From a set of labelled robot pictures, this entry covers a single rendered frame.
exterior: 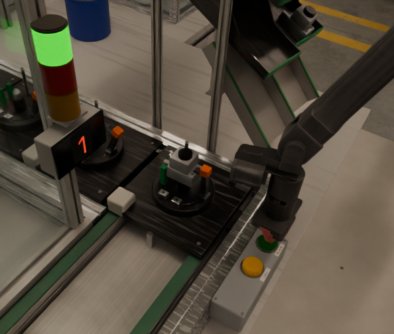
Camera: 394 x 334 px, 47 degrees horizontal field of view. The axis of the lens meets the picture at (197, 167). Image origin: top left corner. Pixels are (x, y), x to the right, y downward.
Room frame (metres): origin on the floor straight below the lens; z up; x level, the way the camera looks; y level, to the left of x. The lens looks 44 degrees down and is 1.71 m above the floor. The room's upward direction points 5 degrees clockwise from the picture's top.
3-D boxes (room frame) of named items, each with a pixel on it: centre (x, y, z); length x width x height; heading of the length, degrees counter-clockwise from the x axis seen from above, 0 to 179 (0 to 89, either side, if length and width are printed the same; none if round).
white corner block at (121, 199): (0.64, 0.16, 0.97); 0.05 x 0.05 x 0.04; 62
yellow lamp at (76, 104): (0.57, 0.22, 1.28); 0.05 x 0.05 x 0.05
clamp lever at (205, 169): (0.66, -0.01, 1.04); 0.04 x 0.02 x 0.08; 62
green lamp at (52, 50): (0.57, 0.22, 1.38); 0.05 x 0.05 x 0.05
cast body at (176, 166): (0.69, 0.03, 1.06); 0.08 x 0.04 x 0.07; 62
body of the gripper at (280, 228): (0.57, -0.16, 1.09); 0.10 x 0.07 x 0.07; 152
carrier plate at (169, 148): (0.68, 0.03, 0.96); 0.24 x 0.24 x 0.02; 62
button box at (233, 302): (0.51, -0.12, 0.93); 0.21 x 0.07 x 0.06; 152
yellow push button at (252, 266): (0.51, -0.12, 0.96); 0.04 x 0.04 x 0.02
